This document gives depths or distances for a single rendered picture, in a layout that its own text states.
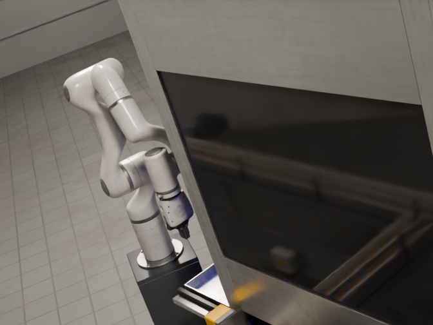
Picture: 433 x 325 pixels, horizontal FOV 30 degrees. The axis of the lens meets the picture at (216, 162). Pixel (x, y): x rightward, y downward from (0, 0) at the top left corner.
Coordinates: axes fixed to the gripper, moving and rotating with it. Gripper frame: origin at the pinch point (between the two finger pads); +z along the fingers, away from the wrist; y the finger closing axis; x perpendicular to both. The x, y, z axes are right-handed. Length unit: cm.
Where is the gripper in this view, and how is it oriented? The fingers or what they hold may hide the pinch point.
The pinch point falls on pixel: (184, 232)
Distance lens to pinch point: 276.6
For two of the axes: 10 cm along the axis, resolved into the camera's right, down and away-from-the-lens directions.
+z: 3.0, 8.7, 4.0
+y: 7.4, -4.8, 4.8
